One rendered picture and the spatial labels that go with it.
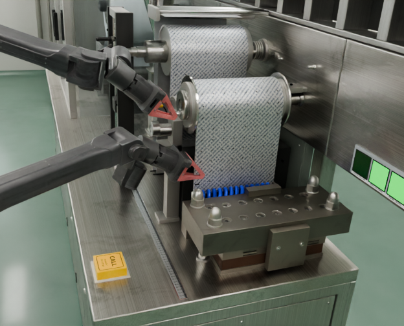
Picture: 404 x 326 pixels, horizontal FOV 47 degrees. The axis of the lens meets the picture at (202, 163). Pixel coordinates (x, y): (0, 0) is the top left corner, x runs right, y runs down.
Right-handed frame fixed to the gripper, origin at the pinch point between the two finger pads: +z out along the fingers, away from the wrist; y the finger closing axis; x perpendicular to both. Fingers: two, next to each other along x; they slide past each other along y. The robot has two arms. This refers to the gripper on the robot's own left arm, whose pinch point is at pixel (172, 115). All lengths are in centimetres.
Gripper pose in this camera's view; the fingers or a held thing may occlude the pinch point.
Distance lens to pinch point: 118.0
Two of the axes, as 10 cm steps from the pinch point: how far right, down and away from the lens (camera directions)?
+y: 3.5, 4.0, -8.5
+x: 6.4, -7.6, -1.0
